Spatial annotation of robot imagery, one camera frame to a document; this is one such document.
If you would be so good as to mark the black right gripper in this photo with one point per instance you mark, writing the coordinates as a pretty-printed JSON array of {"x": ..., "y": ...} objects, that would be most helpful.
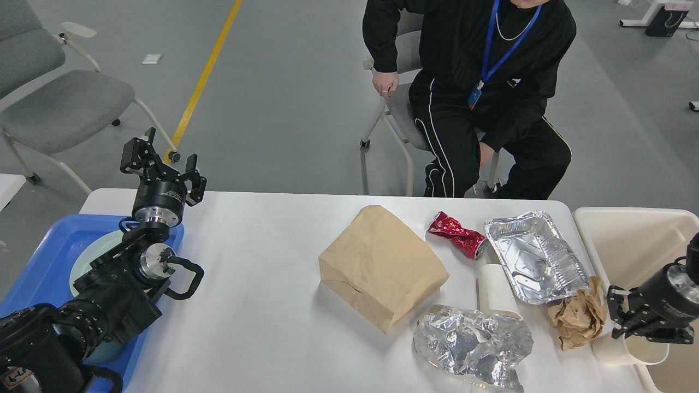
[{"x": 660, "y": 310}]

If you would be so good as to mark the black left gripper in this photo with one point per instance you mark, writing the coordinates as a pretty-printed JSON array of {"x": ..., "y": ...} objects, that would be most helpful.
[{"x": 162, "y": 191}]

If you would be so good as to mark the green plate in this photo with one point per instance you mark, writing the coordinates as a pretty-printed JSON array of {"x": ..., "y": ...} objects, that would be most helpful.
[{"x": 94, "y": 250}]

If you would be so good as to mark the aluminium foil tray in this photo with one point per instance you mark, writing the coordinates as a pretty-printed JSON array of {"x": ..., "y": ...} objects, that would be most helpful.
[{"x": 539, "y": 264}]

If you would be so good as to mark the brown paper bag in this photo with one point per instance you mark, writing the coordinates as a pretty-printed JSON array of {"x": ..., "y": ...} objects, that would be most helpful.
[{"x": 381, "y": 267}]

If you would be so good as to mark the teal mug yellow inside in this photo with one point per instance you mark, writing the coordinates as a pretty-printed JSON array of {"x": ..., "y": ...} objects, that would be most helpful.
[{"x": 109, "y": 353}]

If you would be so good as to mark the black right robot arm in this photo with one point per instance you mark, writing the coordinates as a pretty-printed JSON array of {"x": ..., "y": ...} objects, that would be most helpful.
[{"x": 690, "y": 260}]

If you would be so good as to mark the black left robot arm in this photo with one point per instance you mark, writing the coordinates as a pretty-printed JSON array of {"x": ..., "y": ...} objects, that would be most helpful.
[{"x": 44, "y": 348}]

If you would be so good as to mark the crumpled brown paper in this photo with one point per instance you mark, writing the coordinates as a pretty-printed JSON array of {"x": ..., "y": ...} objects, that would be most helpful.
[{"x": 580, "y": 318}]

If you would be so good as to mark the beige plastic bin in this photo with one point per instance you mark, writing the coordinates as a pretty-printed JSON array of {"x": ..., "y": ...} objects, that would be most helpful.
[{"x": 628, "y": 245}]

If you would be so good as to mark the white paper scrap on floor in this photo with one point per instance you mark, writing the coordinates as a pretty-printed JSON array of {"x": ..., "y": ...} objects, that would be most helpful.
[{"x": 152, "y": 58}]

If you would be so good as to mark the grey office chair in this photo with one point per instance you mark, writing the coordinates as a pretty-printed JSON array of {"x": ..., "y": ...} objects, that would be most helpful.
[{"x": 67, "y": 110}]

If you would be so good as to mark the crumpled aluminium foil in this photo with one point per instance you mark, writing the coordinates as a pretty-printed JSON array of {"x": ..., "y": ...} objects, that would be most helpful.
[{"x": 483, "y": 350}]

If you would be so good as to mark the red snack wrapper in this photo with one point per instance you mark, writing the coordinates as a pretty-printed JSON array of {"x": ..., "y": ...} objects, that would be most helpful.
[{"x": 472, "y": 243}]

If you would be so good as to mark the white chair under person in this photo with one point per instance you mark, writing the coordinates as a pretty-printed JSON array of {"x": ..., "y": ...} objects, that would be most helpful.
[{"x": 396, "y": 112}]

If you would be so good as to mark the seated person in black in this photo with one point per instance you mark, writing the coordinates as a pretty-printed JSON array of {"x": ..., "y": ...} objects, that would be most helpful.
[{"x": 488, "y": 70}]

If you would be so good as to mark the black box on floor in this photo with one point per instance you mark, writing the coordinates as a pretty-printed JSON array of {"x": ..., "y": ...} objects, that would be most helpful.
[{"x": 665, "y": 19}]

